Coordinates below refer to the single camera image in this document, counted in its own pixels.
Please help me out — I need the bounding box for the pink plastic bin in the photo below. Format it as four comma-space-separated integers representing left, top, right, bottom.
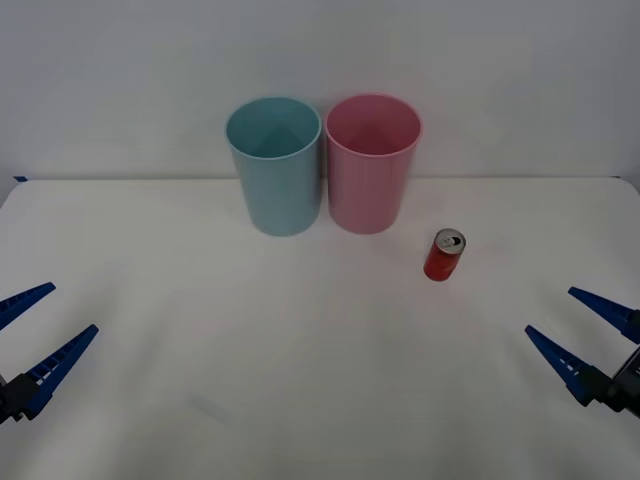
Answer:
323, 92, 424, 236

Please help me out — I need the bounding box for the pale blue plastic bin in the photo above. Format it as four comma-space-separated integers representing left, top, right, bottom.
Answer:
223, 96, 322, 238

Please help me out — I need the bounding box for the red drink can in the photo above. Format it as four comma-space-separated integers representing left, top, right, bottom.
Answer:
423, 228, 468, 285

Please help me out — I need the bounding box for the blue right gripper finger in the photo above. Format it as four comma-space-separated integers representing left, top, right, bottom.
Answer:
524, 324, 614, 408
567, 286, 640, 344

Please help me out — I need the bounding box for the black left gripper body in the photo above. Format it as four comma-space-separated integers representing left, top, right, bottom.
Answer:
0, 373, 24, 426

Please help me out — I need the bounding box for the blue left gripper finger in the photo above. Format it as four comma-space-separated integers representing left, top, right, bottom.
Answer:
0, 282, 57, 332
4, 324, 100, 421

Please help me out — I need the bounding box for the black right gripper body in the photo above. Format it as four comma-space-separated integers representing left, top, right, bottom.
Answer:
601, 344, 640, 421

